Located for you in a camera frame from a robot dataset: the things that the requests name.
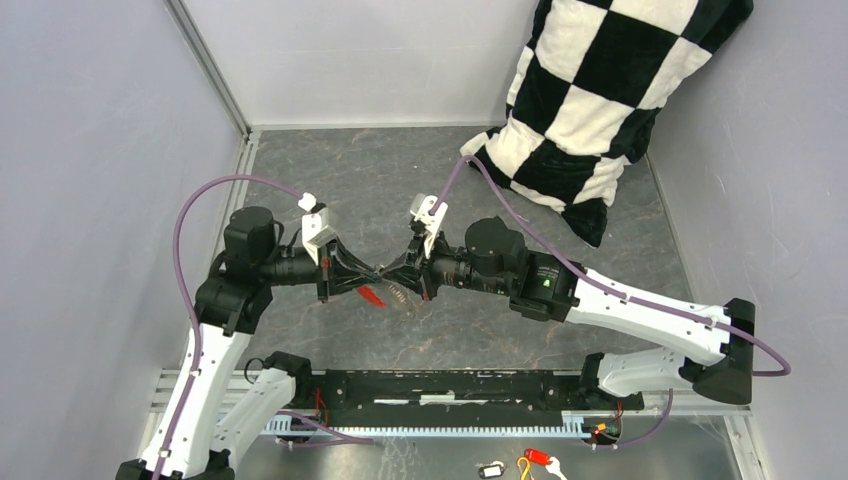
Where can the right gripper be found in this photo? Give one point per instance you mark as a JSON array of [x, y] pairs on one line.
[[415, 255]]

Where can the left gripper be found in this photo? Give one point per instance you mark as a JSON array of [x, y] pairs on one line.
[[339, 280]]

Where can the red key tag with keyring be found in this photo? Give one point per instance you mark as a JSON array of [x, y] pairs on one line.
[[386, 293]]

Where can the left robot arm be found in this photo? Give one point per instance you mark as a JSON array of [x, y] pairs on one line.
[[195, 440]]

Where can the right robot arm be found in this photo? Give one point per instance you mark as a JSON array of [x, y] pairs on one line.
[[703, 347]]

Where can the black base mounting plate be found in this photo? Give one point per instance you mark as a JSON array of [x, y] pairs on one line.
[[451, 398]]

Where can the yellow carabiner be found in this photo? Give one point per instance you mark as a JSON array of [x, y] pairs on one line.
[[524, 468]]

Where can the red key tag bottom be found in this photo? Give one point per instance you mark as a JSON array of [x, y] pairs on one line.
[[537, 457]]

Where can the black white checkered blanket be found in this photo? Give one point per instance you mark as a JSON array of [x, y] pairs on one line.
[[588, 87]]

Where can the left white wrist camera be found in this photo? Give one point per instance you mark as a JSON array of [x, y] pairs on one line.
[[317, 225]]

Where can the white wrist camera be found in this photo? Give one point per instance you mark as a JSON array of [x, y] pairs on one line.
[[317, 225], [427, 213]]

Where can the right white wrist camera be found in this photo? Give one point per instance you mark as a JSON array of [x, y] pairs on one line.
[[427, 213]]

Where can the white slotted cable duct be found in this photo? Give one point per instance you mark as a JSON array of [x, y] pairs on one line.
[[570, 427]]

